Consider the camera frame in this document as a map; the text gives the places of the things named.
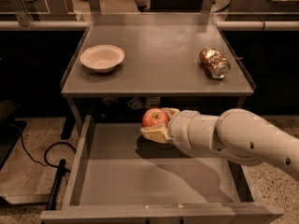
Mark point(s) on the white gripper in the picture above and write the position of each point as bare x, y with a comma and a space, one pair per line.
177, 125

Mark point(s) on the red apple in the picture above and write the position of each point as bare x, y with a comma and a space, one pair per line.
154, 116

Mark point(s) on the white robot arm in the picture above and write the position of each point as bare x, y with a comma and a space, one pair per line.
236, 135

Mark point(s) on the grey counter cabinet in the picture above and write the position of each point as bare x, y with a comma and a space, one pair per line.
161, 60

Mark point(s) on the open grey top drawer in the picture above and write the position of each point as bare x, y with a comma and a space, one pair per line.
118, 177

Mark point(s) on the crushed gold soda can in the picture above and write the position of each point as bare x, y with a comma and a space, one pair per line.
216, 64

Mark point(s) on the white paper bowl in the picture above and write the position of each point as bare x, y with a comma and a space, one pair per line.
102, 58

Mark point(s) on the black bar on floor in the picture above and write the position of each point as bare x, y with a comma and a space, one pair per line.
56, 184

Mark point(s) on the dark equipment at left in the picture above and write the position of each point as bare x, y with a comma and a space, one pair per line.
10, 129

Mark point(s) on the white horizontal rail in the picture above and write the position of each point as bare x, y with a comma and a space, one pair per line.
221, 25

